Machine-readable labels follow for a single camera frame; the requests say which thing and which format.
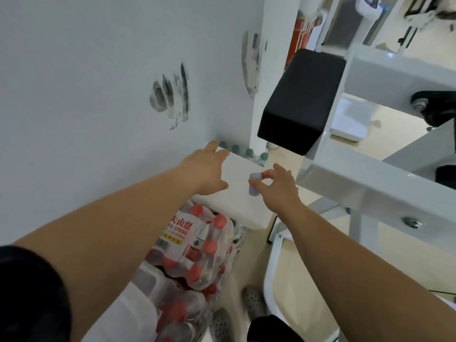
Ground small lavender plastic bottle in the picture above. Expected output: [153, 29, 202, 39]
[248, 171, 263, 197]

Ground person's left hand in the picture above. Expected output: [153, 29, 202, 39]
[178, 140, 231, 195]

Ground person's left forearm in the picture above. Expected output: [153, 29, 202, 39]
[12, 161, 200, 342]

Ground grey perforated clog shoe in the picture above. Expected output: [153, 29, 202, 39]
[209, 309, 234, 342]
[242, 285, 268, 318]

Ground black padded machine cushion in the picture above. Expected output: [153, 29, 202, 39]
[257, 49, 347, 156]

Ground person's right hand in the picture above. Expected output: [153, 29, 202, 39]
[249, 163, 300, 215]

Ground person's black sleeve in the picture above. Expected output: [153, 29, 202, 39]
[0, 245, 72, 342]

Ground person's right forearm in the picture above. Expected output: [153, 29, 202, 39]
[276, 202, 456, 342]

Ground red-capped water bottle pack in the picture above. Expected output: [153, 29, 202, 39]
[153, 283, 223, 342]
[144, 202, 236, 292]

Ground white and blue device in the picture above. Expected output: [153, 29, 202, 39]
[356, 0, 387, 19]

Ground white cardboard box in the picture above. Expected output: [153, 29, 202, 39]
[192, 147, 279, 231]

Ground white metal machine frame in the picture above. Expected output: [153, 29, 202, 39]
[264, 0, 456, 342]

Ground black caster wheel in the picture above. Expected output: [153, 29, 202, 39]
[410, 90, 456, 127]

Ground orange sign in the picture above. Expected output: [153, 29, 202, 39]
[285, 10, 318, 68]

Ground person's black shorts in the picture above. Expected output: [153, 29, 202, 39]
[247, 315, 305, 342]

